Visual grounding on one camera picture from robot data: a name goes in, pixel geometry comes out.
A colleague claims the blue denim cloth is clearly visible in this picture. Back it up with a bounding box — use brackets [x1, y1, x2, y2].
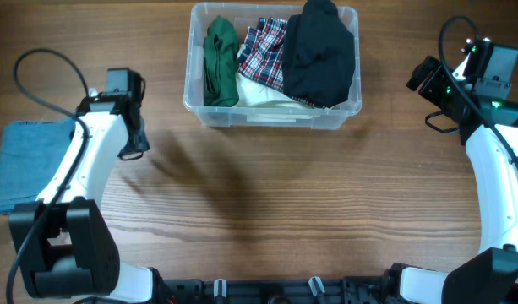
[0, 118, 75, 214]

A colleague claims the black garment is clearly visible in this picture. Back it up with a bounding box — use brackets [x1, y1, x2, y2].
[281, 0, 356, 108]

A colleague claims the green garment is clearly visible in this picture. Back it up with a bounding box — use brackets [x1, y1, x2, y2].
[203, 16, 240, 107]

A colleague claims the cream cloth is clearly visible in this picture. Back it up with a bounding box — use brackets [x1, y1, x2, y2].
[233, 41, 327, 120]

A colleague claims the plaid shirt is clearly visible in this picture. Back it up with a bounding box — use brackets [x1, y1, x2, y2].
[237, 17, 316, 109]

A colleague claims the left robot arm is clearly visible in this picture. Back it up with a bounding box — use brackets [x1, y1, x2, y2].
[9, 68, 176, 303]

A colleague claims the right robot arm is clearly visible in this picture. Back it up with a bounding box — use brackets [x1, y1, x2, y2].
[382, 38, 518, 303]

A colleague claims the clear plastic storage bin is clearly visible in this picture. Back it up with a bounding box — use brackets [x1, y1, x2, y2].
[183, 2, 363, 130]

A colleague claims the white label on bin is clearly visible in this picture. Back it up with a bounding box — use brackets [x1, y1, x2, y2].
[247, 115, 297, 124]

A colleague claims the right black cable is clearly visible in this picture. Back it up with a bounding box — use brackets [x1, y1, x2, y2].
[423, 14, 518, 304]

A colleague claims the black cable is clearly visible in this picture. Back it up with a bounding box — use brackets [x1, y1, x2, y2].
[423, 14, 518, 304]
[4, 48, 93, 304]

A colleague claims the left black cable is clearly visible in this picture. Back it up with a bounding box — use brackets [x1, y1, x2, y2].
[4, 48, 93, 304]

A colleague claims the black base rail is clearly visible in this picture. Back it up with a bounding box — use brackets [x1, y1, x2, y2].
[164, 276, 406, 304]

